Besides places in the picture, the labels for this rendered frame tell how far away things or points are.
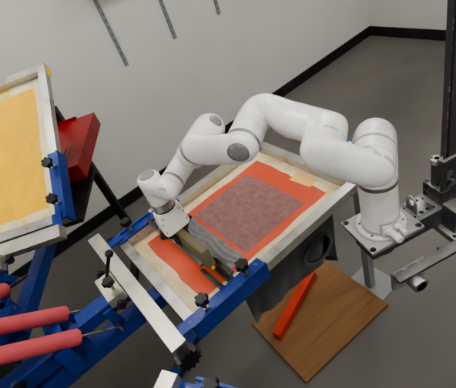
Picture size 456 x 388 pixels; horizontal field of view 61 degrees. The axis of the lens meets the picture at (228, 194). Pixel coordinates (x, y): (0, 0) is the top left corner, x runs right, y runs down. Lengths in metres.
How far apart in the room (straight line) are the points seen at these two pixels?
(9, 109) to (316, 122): 1.54
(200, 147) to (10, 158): 1.19
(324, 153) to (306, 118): 0.11
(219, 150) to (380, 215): 0.43
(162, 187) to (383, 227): 0.61
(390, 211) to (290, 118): 0.34
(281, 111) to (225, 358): 1.67
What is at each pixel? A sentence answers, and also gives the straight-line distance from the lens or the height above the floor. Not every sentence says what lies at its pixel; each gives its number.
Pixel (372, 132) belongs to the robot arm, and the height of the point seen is 1.45.
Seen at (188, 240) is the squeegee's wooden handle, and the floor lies 1.10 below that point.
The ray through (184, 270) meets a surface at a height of 0.96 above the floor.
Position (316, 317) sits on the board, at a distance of 2.27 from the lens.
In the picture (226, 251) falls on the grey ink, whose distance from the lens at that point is 1.39.
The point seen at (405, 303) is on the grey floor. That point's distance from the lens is 2.32.
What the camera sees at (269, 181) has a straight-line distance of 1.62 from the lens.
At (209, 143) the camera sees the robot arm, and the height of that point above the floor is 1.50.
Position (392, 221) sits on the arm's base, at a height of 1.19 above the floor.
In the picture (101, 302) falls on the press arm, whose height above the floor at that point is 1.04.
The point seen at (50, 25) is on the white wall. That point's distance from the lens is 3.12.
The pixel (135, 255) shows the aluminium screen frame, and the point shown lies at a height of 0.99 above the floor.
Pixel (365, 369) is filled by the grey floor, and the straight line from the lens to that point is 2.15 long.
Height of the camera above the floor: 1.95
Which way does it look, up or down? 38 degrees down
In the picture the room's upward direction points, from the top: 22 degrees counter-clockwise
